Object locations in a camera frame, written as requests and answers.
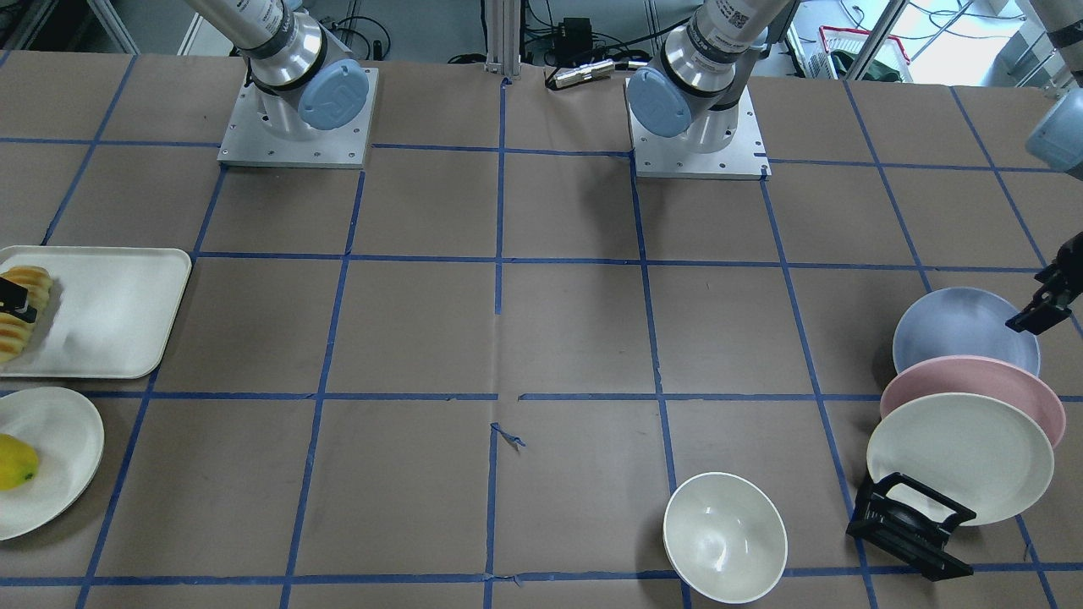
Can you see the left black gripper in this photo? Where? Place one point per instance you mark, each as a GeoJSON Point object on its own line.
{"type": "Point", "coordinates": [1055, 290]}

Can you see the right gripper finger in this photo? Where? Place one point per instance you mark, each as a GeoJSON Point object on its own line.
{"type": "Point", "coordinates": [13, 296]}
{"type": "Point", "coordinates": [23, 312]}

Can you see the blue plate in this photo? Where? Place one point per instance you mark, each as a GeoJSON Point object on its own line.
{"type": "Point", "coordinates": [962, 321]}

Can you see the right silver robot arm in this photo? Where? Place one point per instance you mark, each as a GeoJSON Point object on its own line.
{"type": "Point", "coordinates": [121, 150]}

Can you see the pink plate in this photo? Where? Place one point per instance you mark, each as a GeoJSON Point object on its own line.
{"type": "Point", "coordinates": [985, 377]}

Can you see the cream round plate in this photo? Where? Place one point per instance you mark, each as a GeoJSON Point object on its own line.
{"type": "Point", "coordinates": [67, 432]}

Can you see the cream plate in rack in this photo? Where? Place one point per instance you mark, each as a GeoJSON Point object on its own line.
{"type": "Point", "coordinates": [976, 450]}

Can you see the black plate rack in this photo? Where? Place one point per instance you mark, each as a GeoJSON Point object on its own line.
{"type": "Point", "coordinates": [906, 533]}

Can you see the white rectangular tray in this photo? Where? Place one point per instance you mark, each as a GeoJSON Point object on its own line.
{"type": "Point", "coordinates": [111, 310]}

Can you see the yellow lemon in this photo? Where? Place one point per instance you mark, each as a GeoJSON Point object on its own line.
{"type": "Point", "coordinates": [20, 462]}

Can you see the cream bowl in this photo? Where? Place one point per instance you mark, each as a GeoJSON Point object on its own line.
{"type": "Point", "coordinates": [725, 538]}

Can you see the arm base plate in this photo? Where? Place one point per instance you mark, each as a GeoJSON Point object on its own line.
{"type": "Point", "coordinates": [265, 132]}
{"type": "Point", "coordinates": [727, 145]}

